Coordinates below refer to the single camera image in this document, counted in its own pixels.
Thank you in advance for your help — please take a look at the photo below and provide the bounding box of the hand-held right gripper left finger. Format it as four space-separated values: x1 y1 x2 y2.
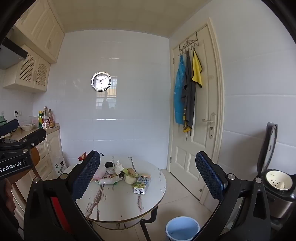
24 150 103 241

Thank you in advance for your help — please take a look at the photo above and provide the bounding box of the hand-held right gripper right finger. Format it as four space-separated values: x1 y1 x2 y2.
195 151 271 241

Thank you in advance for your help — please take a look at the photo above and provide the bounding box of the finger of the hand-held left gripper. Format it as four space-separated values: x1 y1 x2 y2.
14 128 47 153
0 119 19 138

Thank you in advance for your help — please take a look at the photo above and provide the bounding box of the blue bucket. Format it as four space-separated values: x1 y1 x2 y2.
165 216 200 241

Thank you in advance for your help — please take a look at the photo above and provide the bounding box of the pink plastic bag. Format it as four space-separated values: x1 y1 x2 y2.
94 166 107 180

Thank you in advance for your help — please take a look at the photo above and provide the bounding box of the cream base cabinet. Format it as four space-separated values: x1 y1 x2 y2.
9 124 64 209

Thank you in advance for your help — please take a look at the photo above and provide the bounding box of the brown wooden chair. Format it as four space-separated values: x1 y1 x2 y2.
30 148 47 179

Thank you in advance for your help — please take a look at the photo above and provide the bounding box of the white printed sack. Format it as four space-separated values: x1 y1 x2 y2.
53 148 67 175

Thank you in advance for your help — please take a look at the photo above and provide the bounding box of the white panel door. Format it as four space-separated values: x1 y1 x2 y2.
167 17 225 209

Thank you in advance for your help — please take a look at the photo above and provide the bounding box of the round marble table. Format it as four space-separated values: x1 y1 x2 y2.
61 155 167 241

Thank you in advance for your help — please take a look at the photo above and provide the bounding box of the green white milk carton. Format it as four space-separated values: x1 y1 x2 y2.
133 175 152 194

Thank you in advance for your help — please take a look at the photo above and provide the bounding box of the cream lattice door cabinet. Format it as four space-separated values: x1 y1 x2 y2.
3 45 51 93

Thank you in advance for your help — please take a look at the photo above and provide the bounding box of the black rice cooker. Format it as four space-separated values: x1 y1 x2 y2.
257 122 296 219

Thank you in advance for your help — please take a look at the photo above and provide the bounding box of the black range hood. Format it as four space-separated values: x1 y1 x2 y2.
0 25 28 70

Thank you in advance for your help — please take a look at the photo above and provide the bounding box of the grey apron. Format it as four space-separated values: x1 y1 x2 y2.
181 51 196 133

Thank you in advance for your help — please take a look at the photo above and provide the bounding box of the blue apron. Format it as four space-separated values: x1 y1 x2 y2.
174 54 187 124

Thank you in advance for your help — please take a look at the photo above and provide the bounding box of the yellow cloth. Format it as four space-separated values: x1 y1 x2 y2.
191 50 202 88

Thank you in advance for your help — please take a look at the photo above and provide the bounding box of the over-door metal hook rack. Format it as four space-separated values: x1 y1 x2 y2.
178 32 200 58

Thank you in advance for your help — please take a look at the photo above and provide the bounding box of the cream door handle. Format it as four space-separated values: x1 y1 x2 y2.
202 112 216 139

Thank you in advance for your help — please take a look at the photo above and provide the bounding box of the cream wall cabinet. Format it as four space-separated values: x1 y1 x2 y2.
14 0 65 64

